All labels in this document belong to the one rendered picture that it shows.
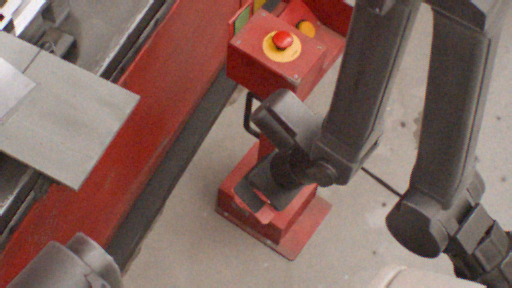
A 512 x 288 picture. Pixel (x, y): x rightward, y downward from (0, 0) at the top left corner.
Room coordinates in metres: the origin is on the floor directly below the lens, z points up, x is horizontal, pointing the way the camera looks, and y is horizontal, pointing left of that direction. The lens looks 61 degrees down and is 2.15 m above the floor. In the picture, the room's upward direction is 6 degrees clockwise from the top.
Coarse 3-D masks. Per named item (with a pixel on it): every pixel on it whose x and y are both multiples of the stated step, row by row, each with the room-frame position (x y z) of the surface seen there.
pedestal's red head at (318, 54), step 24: (288, 0) 1.14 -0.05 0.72; (312, 0) 1.11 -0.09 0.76; (336, 0) 1.09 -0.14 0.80; (264, 24) 1.02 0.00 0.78; (288, 24) 1.06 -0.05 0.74; (312, 24) 1.08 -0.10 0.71; (336, 24) 1.08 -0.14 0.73; (240, 48) 0.96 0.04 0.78; (312, 48) 0.98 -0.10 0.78; (336, 48) 1.04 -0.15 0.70; (240, 72) 0.96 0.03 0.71; (264, 72) 0.93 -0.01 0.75; (288, 72) 0.92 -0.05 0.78; (312, 72) 0.94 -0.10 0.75; (264, 96) 0.93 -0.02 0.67
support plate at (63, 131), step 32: (32, 64) 0.74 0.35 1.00; (64, 64) 0.74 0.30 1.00; (64, 96) 0.69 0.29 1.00; (96, 96) 0.69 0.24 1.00; (128, 96) 0.70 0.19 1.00; (0, 128) 0.62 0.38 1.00; (32, 128) 0.63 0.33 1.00; (64, 128) 0.63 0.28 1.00; (96, 128) 0.64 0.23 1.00; (32, 160) 0.57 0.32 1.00; (64, 160) 0.58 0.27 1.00; (96, 160) 0.58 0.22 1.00
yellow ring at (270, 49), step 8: (272, 32) 1.00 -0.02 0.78; (264, 40) 0.98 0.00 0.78; (296, 40) 0.99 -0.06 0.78; (264, 48) 0.97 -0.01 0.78; (272, 48) 0.97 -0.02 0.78; (288, 48) 0.97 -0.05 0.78; (296, 48) 0.97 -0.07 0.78; (272, 56) 0.95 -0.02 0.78; (280, 56) 0.95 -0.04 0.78; (288, 56) 0.95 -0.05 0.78; (296, 56) 0.96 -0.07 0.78
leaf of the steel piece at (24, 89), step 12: (0, 60) 0.74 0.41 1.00; (0, 72) 0.72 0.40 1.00; (12, 72) 0.72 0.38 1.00; (0, 84) 0.70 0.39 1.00; (12, 84) 0.70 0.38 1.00; (24, 84) 0.70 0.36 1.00; (36, 84) 0.69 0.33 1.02; (0, 96) 0.67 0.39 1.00; (12, 96) 0.68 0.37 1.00; (24, 96) 0.67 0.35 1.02; (0, 108) 0.65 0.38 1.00; (12, 108) 0.64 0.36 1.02; (0, 120) 0.63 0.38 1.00
